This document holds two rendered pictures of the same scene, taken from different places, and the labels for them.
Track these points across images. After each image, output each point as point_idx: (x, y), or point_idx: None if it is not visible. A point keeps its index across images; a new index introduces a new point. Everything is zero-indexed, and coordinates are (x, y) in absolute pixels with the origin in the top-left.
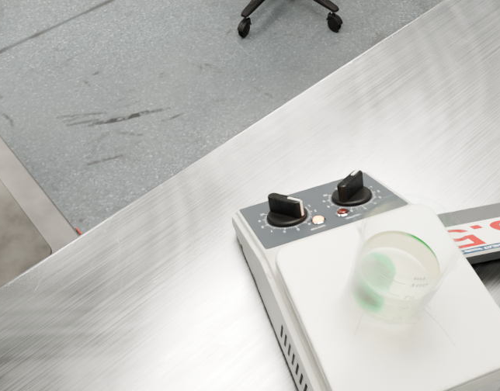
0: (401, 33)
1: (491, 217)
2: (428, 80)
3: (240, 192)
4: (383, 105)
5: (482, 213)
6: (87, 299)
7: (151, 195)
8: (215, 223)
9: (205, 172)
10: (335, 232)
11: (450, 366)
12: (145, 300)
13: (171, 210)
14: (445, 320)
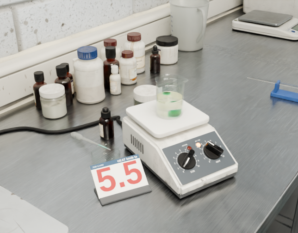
0: None
1: (112, 195)
2: None
3: (243, 190)
4: None
5: (116, 196)
6: (278, 149)
7: (285, 183)
8: (246, 177)
9: (267, 196)
10: (190, 123)
11: (147, 104)
12: (256, 151)
13: (270, 179)
14: (149, 111)
